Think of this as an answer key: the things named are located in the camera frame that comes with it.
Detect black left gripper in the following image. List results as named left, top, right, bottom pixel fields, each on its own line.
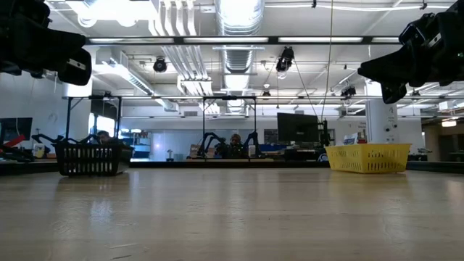
left=0, top=28, right=92, bottom=86

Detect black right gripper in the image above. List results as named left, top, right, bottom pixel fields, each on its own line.
left=357, top=43, right=464, bottom=105

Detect white pillar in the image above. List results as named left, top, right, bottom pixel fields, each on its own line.
left=365, top=81, right=399, bottom=144

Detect yellow plastic basket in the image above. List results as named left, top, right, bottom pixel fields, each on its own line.
left=325, top=143, right=413, bottom=174

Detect black plastic basket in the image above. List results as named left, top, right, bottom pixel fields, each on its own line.
left=52, top=143, right=133, bottom=178

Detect black computer monitor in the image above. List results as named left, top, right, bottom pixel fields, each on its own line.
left=277, top=112, right=320, bottom=143

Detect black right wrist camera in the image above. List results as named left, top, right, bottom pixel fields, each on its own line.
left=398, top=1, right=464, bottom=50

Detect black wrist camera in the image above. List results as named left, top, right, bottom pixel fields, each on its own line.
left=0, top=0, right=51, bottom=33
left=398, top=1, right=464, bottom=50

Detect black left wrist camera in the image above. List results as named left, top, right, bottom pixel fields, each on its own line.
left=0, top=0, right=51, bottom=33

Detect thin hanging cord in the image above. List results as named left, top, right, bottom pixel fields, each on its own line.
left=320, top=0, right=334, bottom=120

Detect black neighbouring station frame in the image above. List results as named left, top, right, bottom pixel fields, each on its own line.
left=201, top=94, right=258, bottom=160
left=61, top=94, right=124, bottom=146

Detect black wall screen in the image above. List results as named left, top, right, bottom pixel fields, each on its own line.
left=0, top=117, right=33, bottom=142

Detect silver ventilation duct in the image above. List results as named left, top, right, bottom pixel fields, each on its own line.
left=213, top=0, right=265, bottom=117

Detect black overhead frame beam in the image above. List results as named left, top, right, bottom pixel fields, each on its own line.
left=85, top=35, right=402, bottom=46

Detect black aluminium table frame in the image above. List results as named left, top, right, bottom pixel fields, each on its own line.
left=0, top=159, right=464, bottom=178

